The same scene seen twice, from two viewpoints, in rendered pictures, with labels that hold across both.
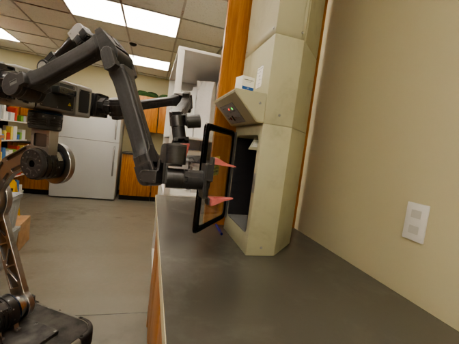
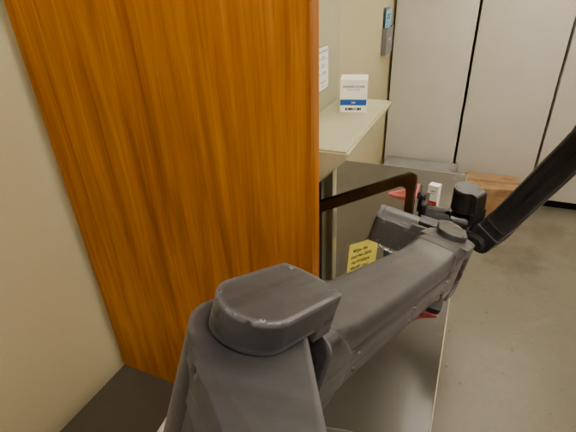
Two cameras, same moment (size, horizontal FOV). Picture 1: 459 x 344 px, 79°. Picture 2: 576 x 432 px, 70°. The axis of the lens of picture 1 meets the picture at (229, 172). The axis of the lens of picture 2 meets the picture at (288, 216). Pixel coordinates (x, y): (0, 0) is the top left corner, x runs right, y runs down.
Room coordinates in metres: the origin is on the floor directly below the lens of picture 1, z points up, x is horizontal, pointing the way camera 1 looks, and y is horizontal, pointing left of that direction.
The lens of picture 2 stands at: (1.71, 0.41, 1.72)
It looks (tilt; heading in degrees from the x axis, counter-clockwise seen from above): 29 degrees down; 221
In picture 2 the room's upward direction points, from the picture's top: 2 degrees counter-clockwise
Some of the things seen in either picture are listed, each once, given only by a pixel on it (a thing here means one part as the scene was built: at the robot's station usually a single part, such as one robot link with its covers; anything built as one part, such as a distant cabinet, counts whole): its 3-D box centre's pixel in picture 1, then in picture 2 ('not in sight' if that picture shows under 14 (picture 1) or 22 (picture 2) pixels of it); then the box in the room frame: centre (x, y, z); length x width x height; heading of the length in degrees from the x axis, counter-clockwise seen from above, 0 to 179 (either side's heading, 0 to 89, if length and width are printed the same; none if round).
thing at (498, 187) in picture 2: not in sight; (489, 195); (-1.66, -0.32, 0.14); 0.41 x 0.33 x 0.29; 113
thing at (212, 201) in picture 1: (218, 192); not in sight; (0.82, 0.03, 1.17); 0.09 x 0.07 x 0.07; 106
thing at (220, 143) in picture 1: (215, 177); (353, 275); (1.11, 0.05, 1.19); 0.30 x 0.01 x 0.40; 161
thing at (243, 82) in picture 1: (244, 86); (354, 93); (1.02, -0.01, 1.54); 0.05 x 0.05 x 0.06; 30
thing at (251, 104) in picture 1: (235, 110); (341, 146); (1.09, 0.01, 1.46); 0.32 x 0.11 x 0.10; 16
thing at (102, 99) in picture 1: (106, 106); not in sight; (1.48, 0.69, 1.45); 0.09 x 0.08 x 0.12; 164
